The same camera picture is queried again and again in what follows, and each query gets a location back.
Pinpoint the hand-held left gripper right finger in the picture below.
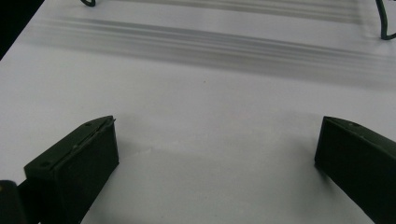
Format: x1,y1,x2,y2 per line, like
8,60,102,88
314,116,396,224

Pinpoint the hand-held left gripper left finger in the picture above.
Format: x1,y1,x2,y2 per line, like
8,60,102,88
23,115,120,224

